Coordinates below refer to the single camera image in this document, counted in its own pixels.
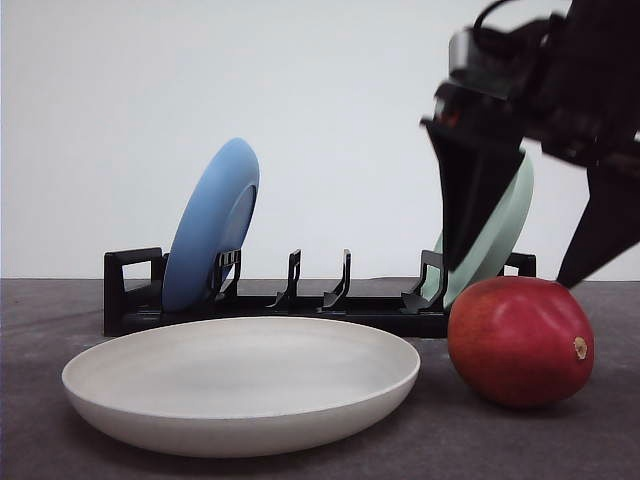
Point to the red pomegranate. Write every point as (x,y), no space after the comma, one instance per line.
(523,341)

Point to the blue plate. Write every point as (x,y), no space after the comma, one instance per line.
(213,219)

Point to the black plastic dish rack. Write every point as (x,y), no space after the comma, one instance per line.
(134,294)

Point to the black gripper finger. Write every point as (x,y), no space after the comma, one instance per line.
(608,226)
(477,172)

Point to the green plate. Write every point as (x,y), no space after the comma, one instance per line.
(496,239)

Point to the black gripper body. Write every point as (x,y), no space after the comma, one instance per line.
(568,82)

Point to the white plate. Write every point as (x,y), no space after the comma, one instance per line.
(237,387)

